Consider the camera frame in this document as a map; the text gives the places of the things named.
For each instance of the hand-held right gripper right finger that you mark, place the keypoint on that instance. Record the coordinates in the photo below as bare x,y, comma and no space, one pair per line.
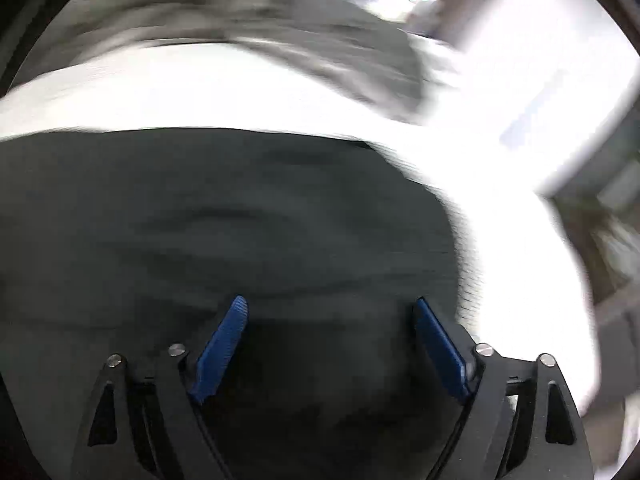
440,350

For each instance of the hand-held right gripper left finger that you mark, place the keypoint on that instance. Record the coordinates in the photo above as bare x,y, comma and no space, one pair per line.
222,350

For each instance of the black pants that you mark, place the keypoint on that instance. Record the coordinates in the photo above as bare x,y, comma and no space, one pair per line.
225,220

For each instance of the dark grey duvet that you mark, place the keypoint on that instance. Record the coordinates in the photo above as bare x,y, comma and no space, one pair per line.
250,15

